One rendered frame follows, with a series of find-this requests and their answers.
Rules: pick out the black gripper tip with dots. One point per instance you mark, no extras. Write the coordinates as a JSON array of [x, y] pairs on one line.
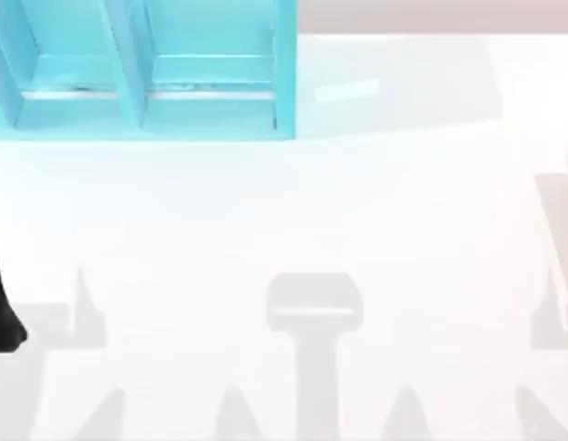
[[1, 317]]

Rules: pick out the light blue rack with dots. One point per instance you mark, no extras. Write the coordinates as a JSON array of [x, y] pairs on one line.
[[210, 73]]

